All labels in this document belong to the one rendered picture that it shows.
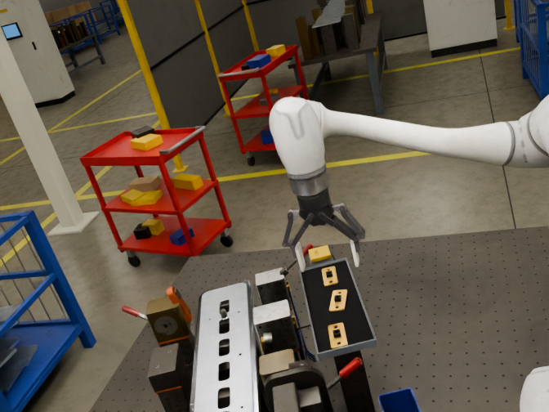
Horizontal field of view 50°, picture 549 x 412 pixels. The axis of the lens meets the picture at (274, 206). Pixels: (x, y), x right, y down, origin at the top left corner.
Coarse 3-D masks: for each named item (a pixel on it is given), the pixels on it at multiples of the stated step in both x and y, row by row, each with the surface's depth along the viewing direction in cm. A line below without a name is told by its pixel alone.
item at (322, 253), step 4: (316, 248) 176; (320, 248) 175; (324, 248) 174; (312, 252) 174; (316, 252) 173; (320, 252) 173; (324, 252) 172; (328, 252) 172; (312, 256) 172; (316, 256) 171; (320, 256) 171; (324, 256) 170; (328, 256) 170; (312, 260) 171; (316, 260) 171; (320, 260) 171
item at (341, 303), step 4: (336, 292) 153; (340, 292) 153; (344, 292) 152; (332, 296) 152; (336, 296) 150; (340, 296) 149; (344, 296) 150; (332, 300) 150; (336, 300) 149; (340, 300) 149; (344, 300) 149; (332, 304) 149; (336, 304) 148; (340, 304) 148; (344, 304) 147; (332, 308) 147; (336, 308) 147; (340, 308) 146; (344, 308) 146
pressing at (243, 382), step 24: (216, 288) 201; (240, 288) 197; (216, 312) 187; (240, 312) 184; (216, 336) 176; (240, 336) 173; (216, 360) 166; (240, 360) 164; (192, 384) 160; (216, 384) 157; (240, 384) 155; (192, 408) 152; (216, 408) 150; (240, 408) 147
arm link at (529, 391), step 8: (536, 368) 125; (544, 368) 123; (528, 376) 125; (536, 376) 122; (544, 376) 121; (528, 384) 123; (536, 384) 121; (544, 384) 119; (528, 392) 122; (536, 392) 120; (544, 392) 119; (520, 400) 125; (528, 400) 122; (536, 400) 119; (544, 400) 117; (520, 408) 124; (528, 408) 121; (536, 408) 119; (544, 408) 116
